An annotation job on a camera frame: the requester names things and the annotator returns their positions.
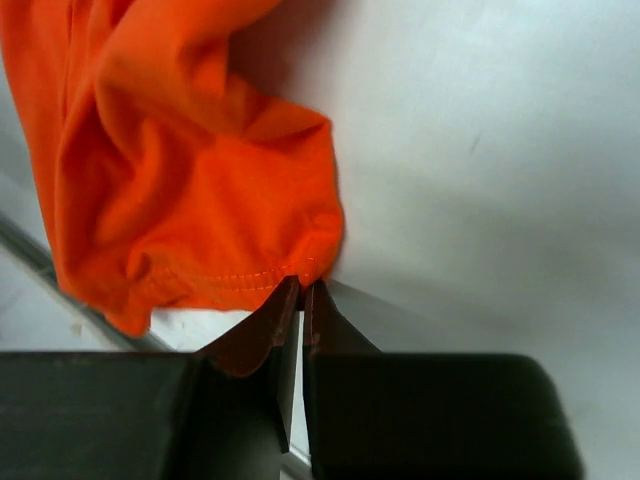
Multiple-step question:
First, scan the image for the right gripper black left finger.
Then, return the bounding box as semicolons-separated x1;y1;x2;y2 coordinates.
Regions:
1;277;299;479

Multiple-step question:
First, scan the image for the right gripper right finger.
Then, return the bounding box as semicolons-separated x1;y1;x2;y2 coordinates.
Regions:
303;282;584;479

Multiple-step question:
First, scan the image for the orange t-shirt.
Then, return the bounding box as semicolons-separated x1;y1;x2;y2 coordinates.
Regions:
1;1;344;336

